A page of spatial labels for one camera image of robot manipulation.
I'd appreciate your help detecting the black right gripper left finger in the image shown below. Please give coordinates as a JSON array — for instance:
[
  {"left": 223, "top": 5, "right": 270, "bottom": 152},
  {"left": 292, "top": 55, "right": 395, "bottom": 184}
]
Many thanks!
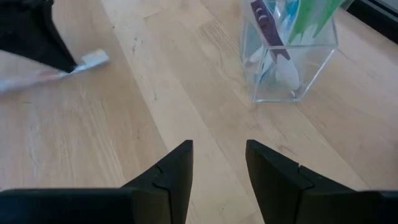
[{"left": 0, "top": 139, "right": 194, "bottom": 224}]

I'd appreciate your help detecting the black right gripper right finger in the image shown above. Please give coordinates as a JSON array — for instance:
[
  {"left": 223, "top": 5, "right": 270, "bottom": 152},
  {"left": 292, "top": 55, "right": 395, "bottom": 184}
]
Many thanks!
[{"left": 246, "top": 139, "right": 398, "bottom": 224}]

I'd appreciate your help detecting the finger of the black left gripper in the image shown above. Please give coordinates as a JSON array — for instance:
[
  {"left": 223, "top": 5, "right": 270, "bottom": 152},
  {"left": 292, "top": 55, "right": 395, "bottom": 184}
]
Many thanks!
[{"left": 0, "top": 0, "right": 77, "bottom": 73}]

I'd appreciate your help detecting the orange white toothbrush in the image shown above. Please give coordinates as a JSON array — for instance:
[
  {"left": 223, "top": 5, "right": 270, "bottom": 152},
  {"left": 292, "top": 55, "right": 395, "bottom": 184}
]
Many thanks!
[{"left": 0, "top": 49, "right": 110, "bottom": 94}]

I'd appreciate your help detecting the green white toothbrush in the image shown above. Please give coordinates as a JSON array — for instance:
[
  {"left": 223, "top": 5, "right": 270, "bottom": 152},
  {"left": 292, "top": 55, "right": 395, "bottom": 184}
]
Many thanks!
[
  {"left": 287, "top": 0, "right": 317, "bottom": 44},
  {"left": 312, "top": 0, "right": 345, "bottom": 40}
]

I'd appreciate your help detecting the blue white toothbrush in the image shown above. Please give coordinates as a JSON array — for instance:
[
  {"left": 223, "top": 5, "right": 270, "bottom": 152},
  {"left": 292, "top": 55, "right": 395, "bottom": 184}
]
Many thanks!
[{"left": 256, "top": 0, "right": 302, "bottom": 86}]

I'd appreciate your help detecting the clear acrylic holder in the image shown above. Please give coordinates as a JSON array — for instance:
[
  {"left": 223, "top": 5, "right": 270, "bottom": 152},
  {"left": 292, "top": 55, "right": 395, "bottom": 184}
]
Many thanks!
[{"left": 239, "top": 0, "right": 355, "bottom": 103}]

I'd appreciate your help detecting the purple white toothbrush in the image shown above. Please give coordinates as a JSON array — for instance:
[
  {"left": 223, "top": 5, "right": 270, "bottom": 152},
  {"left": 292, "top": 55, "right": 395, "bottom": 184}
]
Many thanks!
[{"left": 250, "top": 0, "right": 301, "bottom": 91}]

